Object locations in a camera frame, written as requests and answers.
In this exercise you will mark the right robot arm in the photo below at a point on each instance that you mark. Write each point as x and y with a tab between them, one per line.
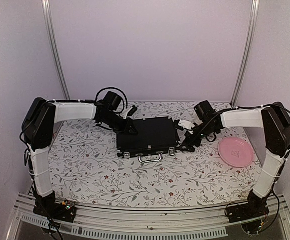
272	119

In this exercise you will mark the aluminium frame post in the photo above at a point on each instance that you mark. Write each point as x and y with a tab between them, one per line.
246	52
54	49

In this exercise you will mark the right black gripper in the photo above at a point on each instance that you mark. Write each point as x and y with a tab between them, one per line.
189	138

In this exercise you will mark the left aluminium frame post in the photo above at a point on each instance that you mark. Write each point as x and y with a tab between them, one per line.
54	49

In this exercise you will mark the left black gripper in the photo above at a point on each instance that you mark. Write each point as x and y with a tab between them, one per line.
126	128

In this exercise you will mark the pink plate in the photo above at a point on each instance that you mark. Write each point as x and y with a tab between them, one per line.
235	152

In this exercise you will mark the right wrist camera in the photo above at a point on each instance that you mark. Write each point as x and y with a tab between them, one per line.
184	125

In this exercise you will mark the right aluminium frame post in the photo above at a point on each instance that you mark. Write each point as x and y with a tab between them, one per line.
246	52

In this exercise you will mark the floral tablecloth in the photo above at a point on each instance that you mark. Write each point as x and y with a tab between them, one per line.
80	164

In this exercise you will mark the front aluminium rail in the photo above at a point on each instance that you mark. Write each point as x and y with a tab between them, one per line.
95	222

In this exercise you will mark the black poker case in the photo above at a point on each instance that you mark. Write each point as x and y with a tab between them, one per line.
155	137

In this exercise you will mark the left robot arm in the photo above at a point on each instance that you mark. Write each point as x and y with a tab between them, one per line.
38	125

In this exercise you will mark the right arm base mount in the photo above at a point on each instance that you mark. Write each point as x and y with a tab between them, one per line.
255	210

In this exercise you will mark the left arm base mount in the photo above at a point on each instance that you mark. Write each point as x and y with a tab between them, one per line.
55	211

